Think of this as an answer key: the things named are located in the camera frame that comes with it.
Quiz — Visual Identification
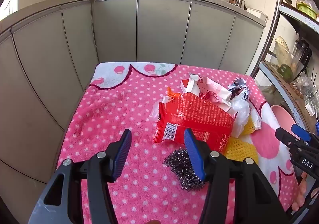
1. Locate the clear plastic bag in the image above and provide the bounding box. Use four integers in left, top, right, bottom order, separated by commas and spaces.
230, 96, 251, 138

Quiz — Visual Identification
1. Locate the napa cabbage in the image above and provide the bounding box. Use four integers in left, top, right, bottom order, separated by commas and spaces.
274, 36, 291, 65

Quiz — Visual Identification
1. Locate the metal shelf rack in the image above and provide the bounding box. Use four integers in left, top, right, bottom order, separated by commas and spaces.
249, 0, 319, 145

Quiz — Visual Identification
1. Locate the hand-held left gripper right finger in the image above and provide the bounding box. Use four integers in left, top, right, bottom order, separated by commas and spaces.
184, 128, 291, 224

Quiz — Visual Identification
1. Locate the red snack packet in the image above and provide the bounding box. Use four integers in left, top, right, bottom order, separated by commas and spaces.
154, 92, 235, 153

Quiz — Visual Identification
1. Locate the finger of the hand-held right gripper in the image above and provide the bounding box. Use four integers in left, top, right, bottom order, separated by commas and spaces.
291, 123, 319, 145
275, 127, 303, 151

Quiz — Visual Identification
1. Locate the stainless steel kettle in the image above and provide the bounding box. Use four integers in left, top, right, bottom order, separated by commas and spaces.
229, 0, 246, 9

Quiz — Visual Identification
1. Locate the yellow crocheted cloth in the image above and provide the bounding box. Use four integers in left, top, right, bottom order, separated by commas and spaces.
224, 114, 260, 165

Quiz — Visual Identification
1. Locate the pink polka dot blanket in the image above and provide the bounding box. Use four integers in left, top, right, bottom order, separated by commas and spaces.
57, 62, 299, 224

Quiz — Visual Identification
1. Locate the steel wool scrubber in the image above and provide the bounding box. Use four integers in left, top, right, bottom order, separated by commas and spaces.
163, 148, 206, 192

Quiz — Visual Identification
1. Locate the plastic bag of greens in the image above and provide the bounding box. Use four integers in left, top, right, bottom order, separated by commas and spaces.
298, 76, 318, 105

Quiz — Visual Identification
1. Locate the green bell pepper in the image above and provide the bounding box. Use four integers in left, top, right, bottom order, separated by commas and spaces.
279, 63, 294, 80

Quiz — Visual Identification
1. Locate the grey kitchen counter cabinet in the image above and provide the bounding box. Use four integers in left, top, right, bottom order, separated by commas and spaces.
0, 0, 268, 214

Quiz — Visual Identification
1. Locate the hanging power cord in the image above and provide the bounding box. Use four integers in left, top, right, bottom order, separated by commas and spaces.
91, 0, 99, 53

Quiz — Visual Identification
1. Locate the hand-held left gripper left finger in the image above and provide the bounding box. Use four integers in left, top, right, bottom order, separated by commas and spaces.
28, 129, 132, 224

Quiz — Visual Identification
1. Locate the white pink patterned paper wrapper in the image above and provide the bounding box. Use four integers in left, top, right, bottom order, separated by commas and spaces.
180, 73, 240, 115

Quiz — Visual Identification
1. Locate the crumpled silver foil wrapper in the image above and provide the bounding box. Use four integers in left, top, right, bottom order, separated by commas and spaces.
227, 78, 251, 100

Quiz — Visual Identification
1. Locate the person's right hand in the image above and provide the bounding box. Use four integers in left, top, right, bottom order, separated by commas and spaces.
291, 171, 311, 211

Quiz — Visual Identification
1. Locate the cardboard shelf liner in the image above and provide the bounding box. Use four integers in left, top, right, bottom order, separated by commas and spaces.
264, 61, 311, 127

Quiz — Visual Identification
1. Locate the black blender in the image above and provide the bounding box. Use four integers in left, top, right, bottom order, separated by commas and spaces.
290, 37, 313, 70

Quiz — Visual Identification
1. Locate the clear plastic container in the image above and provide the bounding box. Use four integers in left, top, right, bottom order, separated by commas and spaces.
270, 36, 306, 84

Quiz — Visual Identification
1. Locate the green plastic basket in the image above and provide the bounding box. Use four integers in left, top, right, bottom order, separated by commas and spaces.
296, 2, 318, 20

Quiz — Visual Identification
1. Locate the pink plastic basin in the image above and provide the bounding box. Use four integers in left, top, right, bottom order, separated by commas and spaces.
270, 105, 303, 140

